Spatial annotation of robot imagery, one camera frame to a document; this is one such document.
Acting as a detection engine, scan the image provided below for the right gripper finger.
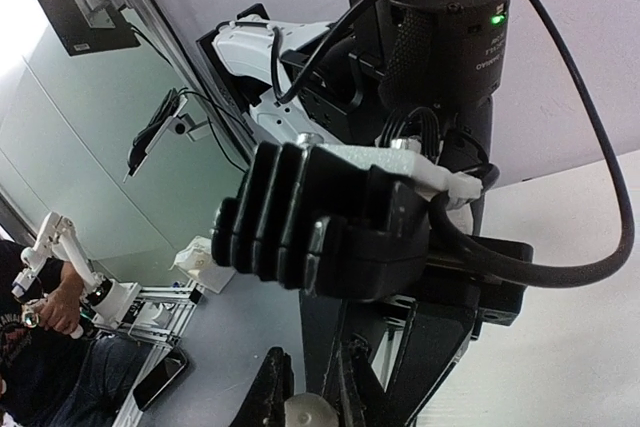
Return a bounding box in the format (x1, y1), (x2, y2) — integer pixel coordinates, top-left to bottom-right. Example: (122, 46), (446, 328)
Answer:
(234, 347), (295, 427)

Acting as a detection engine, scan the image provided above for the black smartphone on desk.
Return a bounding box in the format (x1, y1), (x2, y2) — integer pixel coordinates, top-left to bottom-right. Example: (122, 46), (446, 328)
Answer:
(133, 346), (190, 412)

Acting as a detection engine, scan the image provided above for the wall mounted black monitor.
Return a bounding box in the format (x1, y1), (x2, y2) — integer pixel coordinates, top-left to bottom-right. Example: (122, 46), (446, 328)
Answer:
(37, 0), (140, 57)

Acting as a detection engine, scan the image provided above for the person operator in background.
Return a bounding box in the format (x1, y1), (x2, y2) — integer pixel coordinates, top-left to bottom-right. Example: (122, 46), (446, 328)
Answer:
(0, 239), (156, 427)

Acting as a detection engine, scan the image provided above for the tablet on wall mount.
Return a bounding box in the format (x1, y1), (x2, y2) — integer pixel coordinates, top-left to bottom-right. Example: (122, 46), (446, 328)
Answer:
(123, 88), (208, 182)

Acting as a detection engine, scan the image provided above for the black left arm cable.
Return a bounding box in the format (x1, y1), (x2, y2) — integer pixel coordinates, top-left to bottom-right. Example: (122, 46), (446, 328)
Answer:
(272, 0), (636, 291)

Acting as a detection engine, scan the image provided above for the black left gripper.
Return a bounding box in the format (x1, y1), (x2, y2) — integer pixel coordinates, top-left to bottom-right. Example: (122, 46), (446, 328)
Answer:
(282, 0), (525, 426)

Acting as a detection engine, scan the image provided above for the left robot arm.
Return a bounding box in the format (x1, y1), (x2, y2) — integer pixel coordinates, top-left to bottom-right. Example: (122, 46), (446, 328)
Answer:
(202, 0), (524, 426)

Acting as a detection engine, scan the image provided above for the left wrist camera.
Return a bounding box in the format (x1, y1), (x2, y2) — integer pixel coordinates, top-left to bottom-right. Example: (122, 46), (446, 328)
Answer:
(211, 142), (482, 302)

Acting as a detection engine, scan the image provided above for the crumpled white paper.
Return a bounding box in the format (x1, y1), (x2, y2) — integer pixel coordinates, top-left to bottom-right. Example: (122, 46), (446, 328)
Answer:
(172, 236), (235, 294)

